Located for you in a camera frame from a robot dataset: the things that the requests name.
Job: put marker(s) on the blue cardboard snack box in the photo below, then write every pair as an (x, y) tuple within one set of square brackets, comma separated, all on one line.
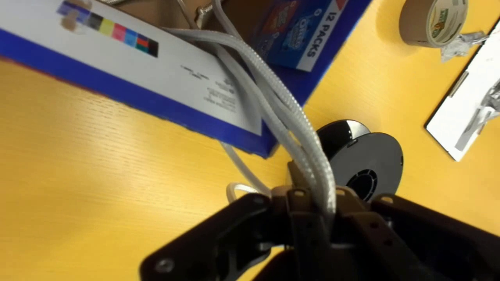
[(171, 73)]

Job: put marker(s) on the grey duct tape roll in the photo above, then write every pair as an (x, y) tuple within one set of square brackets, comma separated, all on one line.
[(431, 21)]

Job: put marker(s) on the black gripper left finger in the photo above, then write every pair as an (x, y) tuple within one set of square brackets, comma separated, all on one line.
[(259, 235)]

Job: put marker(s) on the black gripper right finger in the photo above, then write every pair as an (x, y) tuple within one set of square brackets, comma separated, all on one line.
[(415, 245)]

